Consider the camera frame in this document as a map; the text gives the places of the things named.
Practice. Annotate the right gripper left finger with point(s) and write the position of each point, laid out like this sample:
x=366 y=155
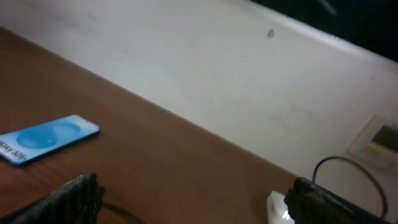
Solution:
x=77 y=202

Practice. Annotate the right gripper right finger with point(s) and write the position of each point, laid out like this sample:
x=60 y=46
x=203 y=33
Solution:
x=308 y=203

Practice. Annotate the blue Samsung Galaxy smartphone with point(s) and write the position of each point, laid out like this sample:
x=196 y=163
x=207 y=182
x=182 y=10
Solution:
x=26 y=145

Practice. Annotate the white power strip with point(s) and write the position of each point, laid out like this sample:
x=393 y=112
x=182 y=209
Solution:
x=277 y=210

